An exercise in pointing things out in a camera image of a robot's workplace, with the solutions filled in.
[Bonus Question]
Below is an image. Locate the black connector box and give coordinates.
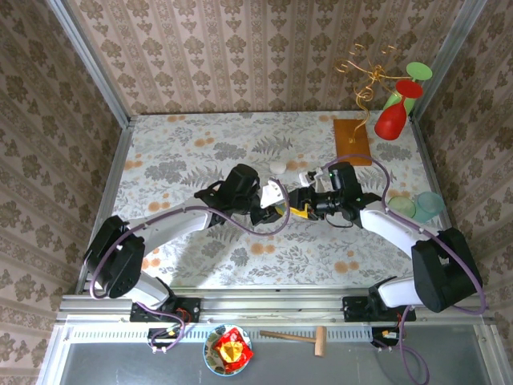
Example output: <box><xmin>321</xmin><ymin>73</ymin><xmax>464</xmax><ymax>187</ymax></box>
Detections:
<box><xmin>371</xmin><ymin>326</ymin><xmax>402</xmax><ymax>348</ymax></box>
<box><xmin>147</xmin><ymin>326</ymin><xmax>189</xmax><ymax>345</ymax></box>

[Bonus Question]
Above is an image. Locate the red plastic goblet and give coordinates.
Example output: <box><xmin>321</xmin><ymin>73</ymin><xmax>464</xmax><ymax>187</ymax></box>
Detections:
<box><xmin>374</xmin><ymin>79</ymin><xmax>425</xmax><ymax>141</ymax></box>

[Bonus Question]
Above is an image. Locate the aluminium side rail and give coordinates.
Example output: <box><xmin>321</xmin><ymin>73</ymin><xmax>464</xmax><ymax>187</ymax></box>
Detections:
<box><xmin>411</xmin><ymin>118</ymin><xmax>474</xmax><ymax>292</ymax></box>
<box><xmin>75</xmin><ymin>120</ymin><xmax>135</xmax><ymax>290</ymax></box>

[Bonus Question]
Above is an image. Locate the floral tablecloth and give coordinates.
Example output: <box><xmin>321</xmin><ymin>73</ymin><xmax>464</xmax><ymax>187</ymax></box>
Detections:
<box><xmin>104</xmin><ymin>111</ymin><xmax>462</xmax><ymax>289</ymax></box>

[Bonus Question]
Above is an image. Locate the perforated metal strip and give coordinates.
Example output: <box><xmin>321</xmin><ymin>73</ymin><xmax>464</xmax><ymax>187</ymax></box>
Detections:
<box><xmin>66</xmin><ymin>322</ymin><xmax>374</xmax><ymax>342</ymax></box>

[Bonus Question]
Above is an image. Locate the aluminium frame post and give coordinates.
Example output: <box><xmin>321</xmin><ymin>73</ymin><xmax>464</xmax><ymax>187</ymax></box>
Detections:
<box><xmin>410</xmin><ymin>0</ymin><xmax>490</xmax><ymax>121</ymax></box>
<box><xmin>46</xmin><ymin>0</ymin><xmax>133</xmax><ymax>128</ymax></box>

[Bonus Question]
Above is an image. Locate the wooden mallet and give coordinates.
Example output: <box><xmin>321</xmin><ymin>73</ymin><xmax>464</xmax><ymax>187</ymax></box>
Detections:
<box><xmin>259</xmin><ymin>326</ymin><xmax>329</xmax><ymax>358</ymax></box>

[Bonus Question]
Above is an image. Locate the aluminium mounting rail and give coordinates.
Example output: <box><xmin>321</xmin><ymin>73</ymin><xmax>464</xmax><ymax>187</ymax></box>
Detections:
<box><xmin>55</xmin><ymin>285</ymin><xmax>498</xmax><ymax>325</ymax></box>

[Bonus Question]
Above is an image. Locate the red gold foil packet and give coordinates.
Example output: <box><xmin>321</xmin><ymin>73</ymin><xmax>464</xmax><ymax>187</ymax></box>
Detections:
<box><xmin>212</xmin><ymin>326</ymin><xmax>255</xmax><ymax>368</ymax></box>

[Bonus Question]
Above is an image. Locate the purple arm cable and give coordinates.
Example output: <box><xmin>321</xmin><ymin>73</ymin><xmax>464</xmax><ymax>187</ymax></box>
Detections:
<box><xmin>90</xmin><ymin>180</ymin><xmax>292</xmax><ymax>354</ymax></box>
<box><xmin>318</xmin><ymin>154</ymin><xmax>488</xmax><ymax>385</ymax></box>

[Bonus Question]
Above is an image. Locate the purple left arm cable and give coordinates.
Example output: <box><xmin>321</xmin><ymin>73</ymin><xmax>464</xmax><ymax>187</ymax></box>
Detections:
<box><xmin>90</xmin><ymin>180</ymin><xmax>292</xmax><ymax>354</ymax></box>

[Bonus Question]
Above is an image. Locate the floral patterned bowl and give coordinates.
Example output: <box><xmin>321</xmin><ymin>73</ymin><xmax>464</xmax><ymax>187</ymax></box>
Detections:
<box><xmin>203</xmin><ymin>323</ymin><xmax>253</xmax><ymax>377</ymax></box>

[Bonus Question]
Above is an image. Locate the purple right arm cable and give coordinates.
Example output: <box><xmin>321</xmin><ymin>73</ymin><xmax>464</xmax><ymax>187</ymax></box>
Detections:
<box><xmin>318</xmin><ymin>154</ymin><xmax>488</xmax><ymax>385</ymax></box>

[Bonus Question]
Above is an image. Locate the gold wire sculpture wooden base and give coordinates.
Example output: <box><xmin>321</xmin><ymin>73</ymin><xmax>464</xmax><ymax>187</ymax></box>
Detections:
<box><xmin>333</xmin><ymin>42</ymin><xmax>402</xmax><ymax>167</ymax></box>

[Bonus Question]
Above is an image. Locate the green plastic cup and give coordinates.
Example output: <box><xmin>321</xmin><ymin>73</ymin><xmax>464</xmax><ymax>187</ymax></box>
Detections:
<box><xmin>386</xmin><ymin>195</ymin><xmax>418</xmax><ymax>220</ymax></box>

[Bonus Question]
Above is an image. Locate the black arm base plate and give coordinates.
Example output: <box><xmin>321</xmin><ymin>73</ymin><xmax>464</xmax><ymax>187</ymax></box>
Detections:
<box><xmin>130</xmin><ymin>297</ymin><xmax>201</xmax><ymax>324</ymax></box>
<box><xmin>342</xmin><ymin>295</ymin><xmax>417</xmax><ymax>322</ymax></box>

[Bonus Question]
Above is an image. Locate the green plastic goblet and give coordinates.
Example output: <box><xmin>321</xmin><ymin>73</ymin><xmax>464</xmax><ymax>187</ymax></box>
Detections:
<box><xmin>380</xmin><ymin>62</ymin><xmax>434</xmax><ymax>121</ymax></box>

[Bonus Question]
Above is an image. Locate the teal plastic cup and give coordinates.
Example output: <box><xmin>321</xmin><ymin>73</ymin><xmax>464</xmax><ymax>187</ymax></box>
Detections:
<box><xmin>412</xmin><ymin>191</ymin><xmax>446</xmax><ymax>225</ymax></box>

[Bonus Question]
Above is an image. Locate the grey metal panel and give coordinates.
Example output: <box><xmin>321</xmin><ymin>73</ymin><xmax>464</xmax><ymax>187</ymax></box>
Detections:
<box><xmin>59</xmin><ymin>340</ymin><xmax>494</xmax><ymax>385</ymax></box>

